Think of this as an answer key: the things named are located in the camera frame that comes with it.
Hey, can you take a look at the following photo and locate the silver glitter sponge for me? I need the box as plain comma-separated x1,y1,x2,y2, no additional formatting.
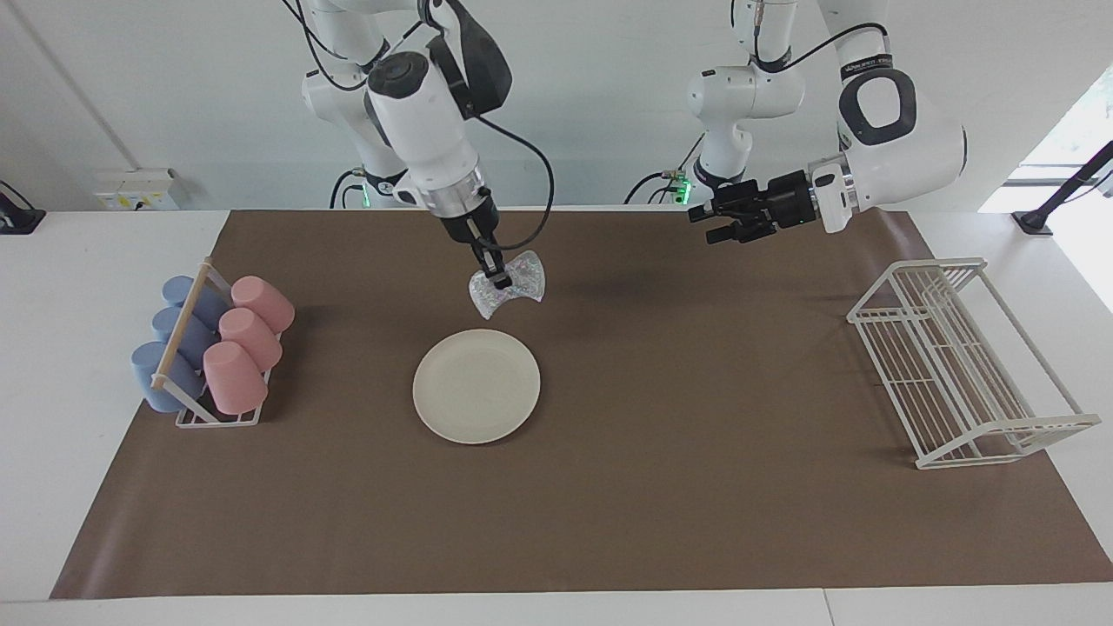
467,250,547,320

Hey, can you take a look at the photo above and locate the black base cable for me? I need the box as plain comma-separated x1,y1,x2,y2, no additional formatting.
329,168,366,210
624,170,688,206

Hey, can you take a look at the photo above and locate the brown table mat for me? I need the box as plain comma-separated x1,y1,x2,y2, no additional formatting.
50,209,1113,601

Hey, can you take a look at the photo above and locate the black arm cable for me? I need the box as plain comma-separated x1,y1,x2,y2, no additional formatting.
750,0,892,75
474,113,556,253

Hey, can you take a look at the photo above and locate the cream round plate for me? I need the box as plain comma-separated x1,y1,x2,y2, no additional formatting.
412,328,542,445

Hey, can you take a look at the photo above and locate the white wire dish rack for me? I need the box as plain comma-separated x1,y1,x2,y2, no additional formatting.
846,256,1103,470

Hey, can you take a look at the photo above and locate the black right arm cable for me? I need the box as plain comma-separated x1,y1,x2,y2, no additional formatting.
474,113,556,253

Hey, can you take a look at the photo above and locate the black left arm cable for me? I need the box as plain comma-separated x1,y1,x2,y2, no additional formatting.
750,0,892,75

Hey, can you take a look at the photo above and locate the white wall socket box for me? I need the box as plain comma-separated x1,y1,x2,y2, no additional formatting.
91,168,185,211

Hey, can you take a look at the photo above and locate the cup rack with wooden handle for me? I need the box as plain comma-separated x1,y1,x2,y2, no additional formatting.
150,257,283,428

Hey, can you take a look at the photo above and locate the black table clamp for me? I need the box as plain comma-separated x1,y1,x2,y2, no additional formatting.
0,180,46,236

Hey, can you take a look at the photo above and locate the pink plastic cup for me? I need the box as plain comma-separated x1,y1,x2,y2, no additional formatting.
217,307,283,373
202,341,269,416
230,276,296,336

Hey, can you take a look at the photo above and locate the black mounting stand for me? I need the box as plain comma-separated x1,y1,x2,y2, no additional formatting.
1011,139,1113,236

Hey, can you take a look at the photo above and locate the blue plastic cup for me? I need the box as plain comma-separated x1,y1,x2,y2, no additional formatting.
130,341,210,414
151,306,218,366
162,276,231,330

